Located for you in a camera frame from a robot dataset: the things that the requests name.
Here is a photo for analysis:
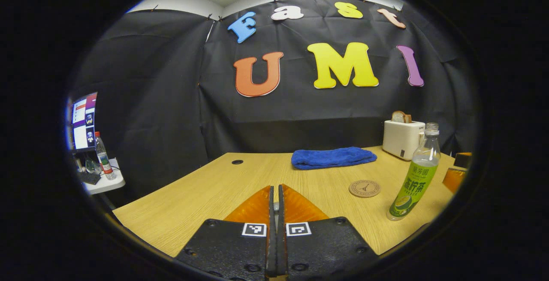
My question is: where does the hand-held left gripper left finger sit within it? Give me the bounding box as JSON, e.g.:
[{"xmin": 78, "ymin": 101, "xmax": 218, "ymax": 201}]
[{"xmin": 174, "ymin": 185, "xmax": 275, "ymax": 281}]

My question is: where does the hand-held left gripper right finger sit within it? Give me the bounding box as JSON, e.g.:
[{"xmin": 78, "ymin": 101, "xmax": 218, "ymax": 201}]
[{"xmin": 278, "ymin": 184, "xmax": 380, "ymax": 281}]

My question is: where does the green label water bottle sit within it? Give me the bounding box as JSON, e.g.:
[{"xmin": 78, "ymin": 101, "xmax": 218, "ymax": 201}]
[{"xmin": 386, "ymin": 122, "xmax": 441, "ymax": 221}]

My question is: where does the round cork coaster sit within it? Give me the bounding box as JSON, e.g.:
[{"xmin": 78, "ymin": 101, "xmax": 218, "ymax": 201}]
[{"xmin": 348, "ymin": 180, "xmax": 381, "ymax": 198}]

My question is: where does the red-capped clear plastic bottle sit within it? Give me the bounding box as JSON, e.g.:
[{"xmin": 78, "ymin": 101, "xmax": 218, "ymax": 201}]
[{"xmin": 94, "ymin": 132, "xmax": 117, "ymax": 181}]

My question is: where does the white toaster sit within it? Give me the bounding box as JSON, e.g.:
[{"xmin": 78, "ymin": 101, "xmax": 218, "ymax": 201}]
[{"xmin": 382, "ymin": 120, "xmax": 426, "ymax": 161}]

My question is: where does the blue towel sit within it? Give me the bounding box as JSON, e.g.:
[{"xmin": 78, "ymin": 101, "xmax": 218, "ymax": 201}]
[{"xmin": 291, "ymin": 146, "xmax": 378, "ymax": 170}]

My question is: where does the white side table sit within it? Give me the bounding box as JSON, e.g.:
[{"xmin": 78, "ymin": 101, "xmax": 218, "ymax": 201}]
[{"xmin": 79, "ymin": 157, "xmax": 126, "ymax": 195}]

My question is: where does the computer monitor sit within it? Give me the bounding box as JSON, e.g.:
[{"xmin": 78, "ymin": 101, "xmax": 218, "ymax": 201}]
[{"xmin": 69, "ymin": 92, "xmax": 98, "ymax": 152}]

